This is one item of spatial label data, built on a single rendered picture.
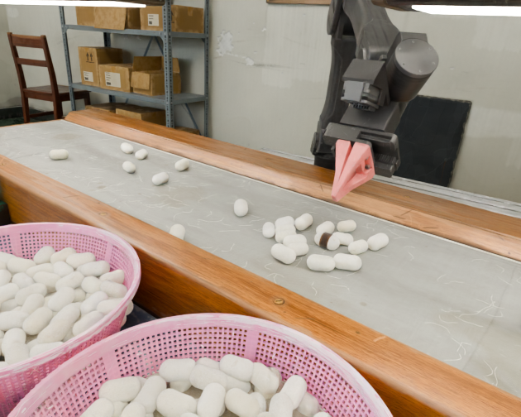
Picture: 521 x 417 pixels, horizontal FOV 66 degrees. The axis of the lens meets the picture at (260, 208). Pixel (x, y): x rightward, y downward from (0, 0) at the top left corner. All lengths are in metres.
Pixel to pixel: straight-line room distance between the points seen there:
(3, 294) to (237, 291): 0.25
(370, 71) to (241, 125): 2.57
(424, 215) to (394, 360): 0.36
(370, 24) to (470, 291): 0.43
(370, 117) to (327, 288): 0.24
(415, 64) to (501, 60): 1.95
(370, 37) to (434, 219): 0.30
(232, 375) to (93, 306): 0.17
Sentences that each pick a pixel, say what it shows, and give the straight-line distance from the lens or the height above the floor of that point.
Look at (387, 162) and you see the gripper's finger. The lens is 0.59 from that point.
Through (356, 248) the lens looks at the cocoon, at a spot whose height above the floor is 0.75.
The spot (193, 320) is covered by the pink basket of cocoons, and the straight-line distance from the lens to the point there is 0.39.
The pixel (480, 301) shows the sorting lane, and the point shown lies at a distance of 0.54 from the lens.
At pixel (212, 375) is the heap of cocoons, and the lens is 0.37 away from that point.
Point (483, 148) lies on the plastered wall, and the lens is 2.55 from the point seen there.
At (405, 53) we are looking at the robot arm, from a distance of 0.58.
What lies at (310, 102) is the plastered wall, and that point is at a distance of 2.78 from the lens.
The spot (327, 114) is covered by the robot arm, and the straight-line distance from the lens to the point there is 0.94.
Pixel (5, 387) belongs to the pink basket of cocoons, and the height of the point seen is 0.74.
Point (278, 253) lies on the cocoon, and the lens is 0.52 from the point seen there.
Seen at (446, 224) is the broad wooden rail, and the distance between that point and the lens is 0.69.
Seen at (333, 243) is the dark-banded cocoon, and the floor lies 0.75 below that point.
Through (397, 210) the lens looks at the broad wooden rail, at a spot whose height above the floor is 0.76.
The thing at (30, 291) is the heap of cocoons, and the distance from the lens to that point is 0.51.
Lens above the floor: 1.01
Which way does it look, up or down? 23 degrees down
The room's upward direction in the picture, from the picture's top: 4 degrees clockwise
